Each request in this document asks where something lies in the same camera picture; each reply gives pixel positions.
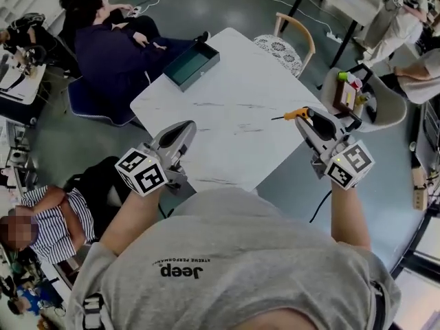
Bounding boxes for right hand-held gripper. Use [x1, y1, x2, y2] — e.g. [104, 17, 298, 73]
[296, 107, 375, 189]

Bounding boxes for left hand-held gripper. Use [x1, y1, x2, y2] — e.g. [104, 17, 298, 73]
[114, 120, 198, 197]

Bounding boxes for orange handled screwdriver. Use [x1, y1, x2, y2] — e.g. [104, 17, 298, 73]
[270, 107, 312, 122]

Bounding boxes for dark green box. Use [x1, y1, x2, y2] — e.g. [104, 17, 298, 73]
[162, 41, 221, 93]

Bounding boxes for person's right forearm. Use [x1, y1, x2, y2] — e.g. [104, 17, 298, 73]
[329, 182, 372, 252]

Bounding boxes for person's left forearm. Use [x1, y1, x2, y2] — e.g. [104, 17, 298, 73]
[98, 186, 163, 258]

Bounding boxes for brown wooden box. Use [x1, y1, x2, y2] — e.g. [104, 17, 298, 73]
[332, 79, 360, 113]

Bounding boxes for grey shell chair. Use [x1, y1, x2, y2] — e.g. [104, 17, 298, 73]
[321, 67, 409, 134]

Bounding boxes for wooden chair with patterned cushion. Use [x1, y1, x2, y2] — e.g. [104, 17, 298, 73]
[253, 12, 316, 79]

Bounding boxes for blue chair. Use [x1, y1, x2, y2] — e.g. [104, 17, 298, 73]
[67, 75, 145, 129]

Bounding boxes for person's grey t-shirt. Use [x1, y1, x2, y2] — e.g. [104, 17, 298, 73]
[65, 187, 403, 330]

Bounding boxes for grey table black legs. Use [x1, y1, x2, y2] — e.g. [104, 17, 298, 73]
[285, 0, 384, 70]

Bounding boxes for white side table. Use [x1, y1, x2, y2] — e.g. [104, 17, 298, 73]
[0, 52, 47, 106]

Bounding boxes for black framed glass door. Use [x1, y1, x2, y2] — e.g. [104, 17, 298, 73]
[390, 197, 440, 330]

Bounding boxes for black metal frame stand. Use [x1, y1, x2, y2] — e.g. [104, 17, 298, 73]
[318, 63, 375, 132]

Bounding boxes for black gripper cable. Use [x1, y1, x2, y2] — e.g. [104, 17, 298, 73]
[309, 189, 333, 224]
[157, 200, 176, 219]

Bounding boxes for black shoulder strap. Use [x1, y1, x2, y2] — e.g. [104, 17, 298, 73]
[369, 280, 391, 330]

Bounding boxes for grey buckled shoulder strap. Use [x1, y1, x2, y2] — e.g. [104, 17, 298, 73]
[82, 294, 107, 330]

